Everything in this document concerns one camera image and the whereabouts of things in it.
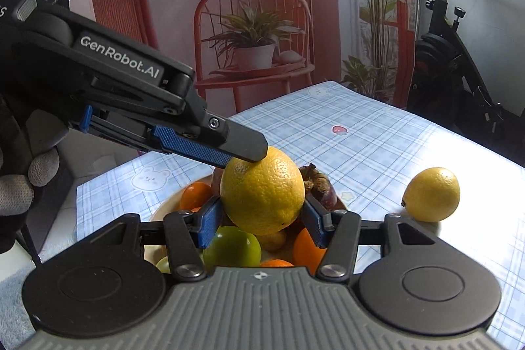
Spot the orange tangerine front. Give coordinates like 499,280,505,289
179,181,214,212

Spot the orange tangerine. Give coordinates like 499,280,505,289
179,181,214,212
293,228,326,276

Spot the green apple back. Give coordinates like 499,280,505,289
156,256,171,274

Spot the green apple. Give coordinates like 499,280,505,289
203,226,262,271
156,256,171,274

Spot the green apple front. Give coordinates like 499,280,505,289
203,226,262,271

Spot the dark purple mangosteen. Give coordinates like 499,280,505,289
299,163,337,211

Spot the yellow orange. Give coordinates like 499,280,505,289
401,167,460,223
220,147,305,236

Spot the small tangerine back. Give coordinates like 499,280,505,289
260,258,294,268

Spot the red apple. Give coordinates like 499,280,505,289
210,168,224,196

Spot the small orange kumquat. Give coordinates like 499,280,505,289
256,230,286,252

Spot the grey gloved left hand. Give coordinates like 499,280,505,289
1,101,69,253

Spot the blue plaid tablecloth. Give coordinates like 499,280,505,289
75,80,525,350

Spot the printed room backdrop curtain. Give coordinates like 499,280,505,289
93,0,415,114

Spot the black exercise bike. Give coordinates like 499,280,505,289
406,0,525,166

